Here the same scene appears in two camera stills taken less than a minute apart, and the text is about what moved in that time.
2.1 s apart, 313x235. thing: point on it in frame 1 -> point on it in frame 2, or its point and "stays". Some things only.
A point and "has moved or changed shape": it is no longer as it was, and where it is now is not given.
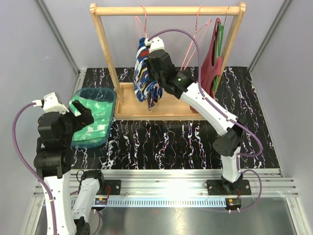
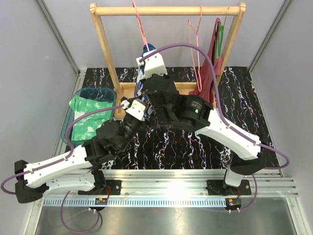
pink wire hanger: x=196 y=31 has moved or changed shape
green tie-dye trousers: x=102 y=112 stays
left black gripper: x=86 y=117 -> x=143 y=123
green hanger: x=221 y=30 stays
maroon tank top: x=210 y=65 stays
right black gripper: x=149 y=63 -> x=166 y=76
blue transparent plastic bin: x=101 y=102 stays
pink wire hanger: x=145 y=14 -> x=140 y=25
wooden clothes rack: x=167 y=107 stays
